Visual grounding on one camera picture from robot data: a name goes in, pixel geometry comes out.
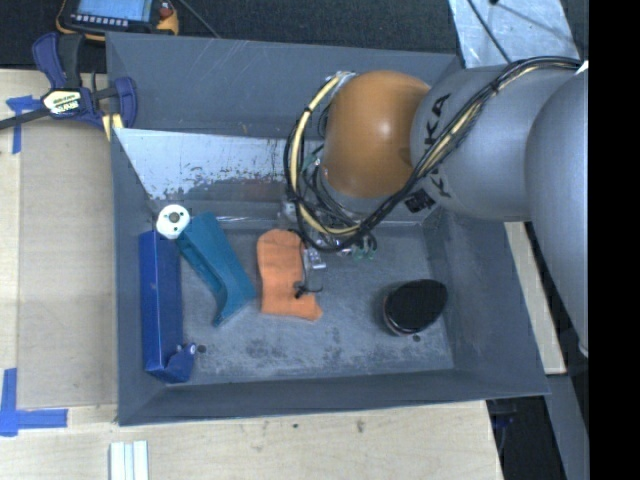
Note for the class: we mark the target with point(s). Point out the long blue box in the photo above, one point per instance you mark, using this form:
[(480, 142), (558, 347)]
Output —
[(159, 298)]

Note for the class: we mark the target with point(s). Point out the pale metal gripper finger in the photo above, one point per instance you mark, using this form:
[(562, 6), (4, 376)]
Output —
[(315, 260), (289, 209)]

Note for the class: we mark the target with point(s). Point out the orange cloth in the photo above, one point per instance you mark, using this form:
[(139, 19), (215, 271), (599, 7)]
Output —
[(280, 273)]

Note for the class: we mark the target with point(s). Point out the grey metal bin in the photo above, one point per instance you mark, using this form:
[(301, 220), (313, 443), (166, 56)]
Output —
[(310, 348)]

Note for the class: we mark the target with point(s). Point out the teal curved plastic piece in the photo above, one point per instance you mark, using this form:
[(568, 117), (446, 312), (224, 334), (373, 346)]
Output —
[(220, 268)]

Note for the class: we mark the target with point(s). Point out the white round cap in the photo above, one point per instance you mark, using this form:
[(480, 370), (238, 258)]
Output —
[(172, 222)]

